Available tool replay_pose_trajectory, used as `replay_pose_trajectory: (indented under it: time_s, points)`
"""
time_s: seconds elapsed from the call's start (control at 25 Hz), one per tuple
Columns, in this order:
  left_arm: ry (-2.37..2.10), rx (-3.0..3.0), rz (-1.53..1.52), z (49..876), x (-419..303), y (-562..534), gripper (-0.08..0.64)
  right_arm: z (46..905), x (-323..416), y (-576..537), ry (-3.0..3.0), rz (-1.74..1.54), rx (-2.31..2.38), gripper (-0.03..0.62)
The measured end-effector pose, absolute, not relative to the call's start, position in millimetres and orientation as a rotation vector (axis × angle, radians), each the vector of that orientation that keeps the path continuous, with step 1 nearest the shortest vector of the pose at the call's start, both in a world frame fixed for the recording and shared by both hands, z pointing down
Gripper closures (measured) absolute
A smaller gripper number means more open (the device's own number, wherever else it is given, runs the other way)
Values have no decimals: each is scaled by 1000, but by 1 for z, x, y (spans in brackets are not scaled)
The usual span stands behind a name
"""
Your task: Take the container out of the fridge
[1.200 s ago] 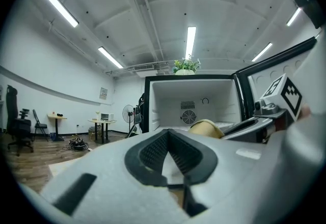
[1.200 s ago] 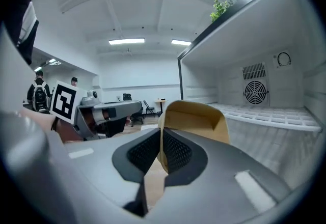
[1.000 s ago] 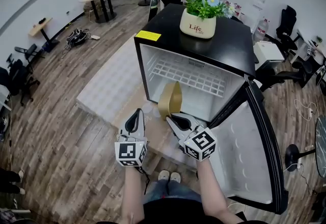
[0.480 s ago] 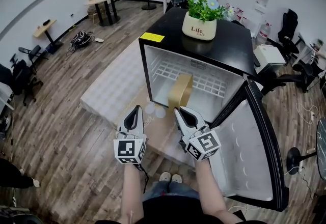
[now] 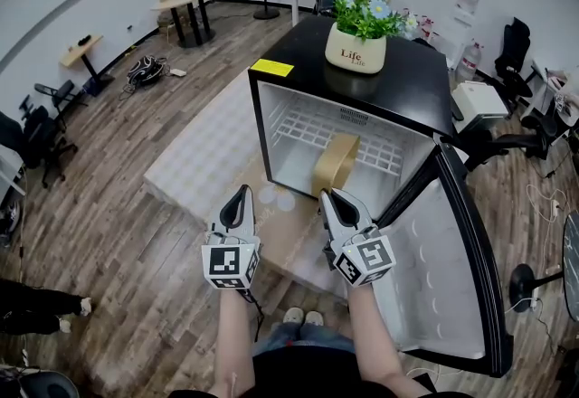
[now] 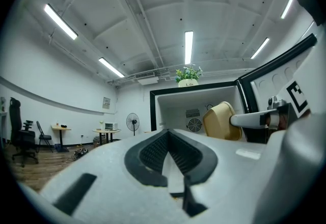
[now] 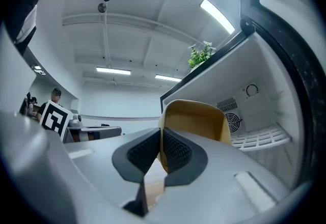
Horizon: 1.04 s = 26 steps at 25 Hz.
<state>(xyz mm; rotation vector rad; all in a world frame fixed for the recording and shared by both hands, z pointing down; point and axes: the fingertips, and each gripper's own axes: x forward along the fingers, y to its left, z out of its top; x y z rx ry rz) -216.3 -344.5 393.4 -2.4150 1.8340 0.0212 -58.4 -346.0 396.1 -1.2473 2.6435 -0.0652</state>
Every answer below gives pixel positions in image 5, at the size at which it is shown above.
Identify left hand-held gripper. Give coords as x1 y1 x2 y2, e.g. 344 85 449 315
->
201 185 263 293

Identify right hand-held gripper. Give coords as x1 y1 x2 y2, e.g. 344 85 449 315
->
318 188 397 289

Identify black mini fridge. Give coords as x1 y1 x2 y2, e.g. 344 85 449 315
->
247 15 515 379

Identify person's left forearm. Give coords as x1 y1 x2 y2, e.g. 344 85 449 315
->
212 289 258 398

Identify person's right forearm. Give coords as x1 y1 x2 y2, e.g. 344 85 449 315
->
346 281 430 398

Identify table with checked tablecloth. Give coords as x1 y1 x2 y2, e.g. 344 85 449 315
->
143 68 409 303

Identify person's blue jeans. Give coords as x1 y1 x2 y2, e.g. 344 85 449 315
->
252 321 356 357

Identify person's black shirt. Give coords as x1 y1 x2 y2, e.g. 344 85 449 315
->
168 339 474 398

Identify potted plant in cream pot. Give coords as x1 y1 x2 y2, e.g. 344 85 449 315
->
324 0 420 75

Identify white drawer cabinet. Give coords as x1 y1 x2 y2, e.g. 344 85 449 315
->
451 80 510 133

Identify large clear water jug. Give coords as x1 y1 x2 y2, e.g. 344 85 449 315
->
453 40 483 83

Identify black folding chair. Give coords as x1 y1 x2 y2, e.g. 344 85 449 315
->
33 79 90 118

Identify sneaker on floor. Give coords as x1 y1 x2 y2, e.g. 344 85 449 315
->
0 200 22 249

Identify round wooden table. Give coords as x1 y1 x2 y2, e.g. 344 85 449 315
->
150 0 224 50

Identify small wooden side table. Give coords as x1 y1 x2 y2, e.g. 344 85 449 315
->
59 33 116 92

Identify black marble round table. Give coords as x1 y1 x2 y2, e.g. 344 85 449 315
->
509 211 579 323

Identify white shelf desk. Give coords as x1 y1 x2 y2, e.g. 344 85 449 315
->
0 144 28 208

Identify white water dispenser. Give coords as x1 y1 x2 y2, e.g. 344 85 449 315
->
451 0 483 59

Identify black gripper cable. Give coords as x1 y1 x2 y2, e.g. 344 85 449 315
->
239 289 265 344

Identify white wire fridge shelf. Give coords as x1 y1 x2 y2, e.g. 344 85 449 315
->
275 108 406 178

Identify black bag with cables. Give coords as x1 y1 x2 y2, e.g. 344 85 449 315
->
126 53 169 89

